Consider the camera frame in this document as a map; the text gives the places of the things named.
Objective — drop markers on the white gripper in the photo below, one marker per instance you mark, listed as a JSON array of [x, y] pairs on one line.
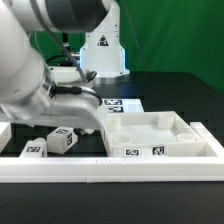
[[77, 107]]

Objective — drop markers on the white square table top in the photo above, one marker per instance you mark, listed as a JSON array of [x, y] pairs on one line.
[[147, 134]]

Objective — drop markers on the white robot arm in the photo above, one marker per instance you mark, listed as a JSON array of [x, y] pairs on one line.
[[28, 35]]

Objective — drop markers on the white sheet with markers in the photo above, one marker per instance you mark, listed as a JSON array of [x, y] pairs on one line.
[[113, 105]]

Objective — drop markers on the white U-shaped fence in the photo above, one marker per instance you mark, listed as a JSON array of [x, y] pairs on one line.
[[112, 169]]

